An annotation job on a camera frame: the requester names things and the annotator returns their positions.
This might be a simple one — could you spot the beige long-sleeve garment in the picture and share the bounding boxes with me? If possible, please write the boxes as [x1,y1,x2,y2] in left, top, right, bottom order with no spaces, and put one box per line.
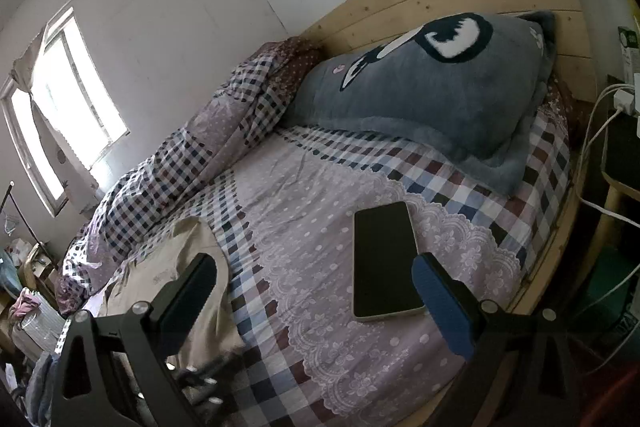
[99,218,244,369]

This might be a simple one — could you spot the black clothes rack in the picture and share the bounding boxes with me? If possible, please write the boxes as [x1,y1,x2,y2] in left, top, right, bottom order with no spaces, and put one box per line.
[0,180,46,251]

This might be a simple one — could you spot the white striped storage box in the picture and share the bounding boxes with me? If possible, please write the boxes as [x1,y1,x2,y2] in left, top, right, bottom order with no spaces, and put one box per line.
[13,294,65,358]

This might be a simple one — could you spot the pink cloth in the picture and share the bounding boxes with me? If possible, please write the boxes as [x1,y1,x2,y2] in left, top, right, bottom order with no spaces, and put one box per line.
[9,288,42,322]

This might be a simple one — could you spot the white patterned curtain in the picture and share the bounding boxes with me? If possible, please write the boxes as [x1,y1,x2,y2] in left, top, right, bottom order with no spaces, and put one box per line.
[10,27,100,219]

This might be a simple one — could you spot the black smartphone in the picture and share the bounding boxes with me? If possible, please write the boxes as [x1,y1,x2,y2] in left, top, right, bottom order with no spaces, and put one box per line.
[352,202,424,322]

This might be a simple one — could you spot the checkered bed sheet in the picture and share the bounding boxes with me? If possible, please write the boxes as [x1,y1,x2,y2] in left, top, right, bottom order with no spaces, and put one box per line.
[58,103,570,426]

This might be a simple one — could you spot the checkered rolled duvet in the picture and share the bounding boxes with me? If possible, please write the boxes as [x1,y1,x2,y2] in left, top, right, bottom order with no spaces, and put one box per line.
[55,37,323,317]

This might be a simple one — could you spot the white power adapter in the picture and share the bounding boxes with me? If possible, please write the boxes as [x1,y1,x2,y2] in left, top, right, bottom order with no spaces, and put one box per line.
[613,72,640,116]

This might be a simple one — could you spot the blue-grey cartoon pillow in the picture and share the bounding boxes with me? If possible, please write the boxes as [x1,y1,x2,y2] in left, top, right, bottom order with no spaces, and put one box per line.
[285,11,556,196]

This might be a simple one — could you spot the white charger cables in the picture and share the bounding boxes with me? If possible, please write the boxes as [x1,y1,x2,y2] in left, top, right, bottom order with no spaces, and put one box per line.
[572,81,640,358]

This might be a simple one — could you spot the window with frame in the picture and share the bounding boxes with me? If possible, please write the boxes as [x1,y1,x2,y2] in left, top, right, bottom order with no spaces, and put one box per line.
[1,4,129,217]

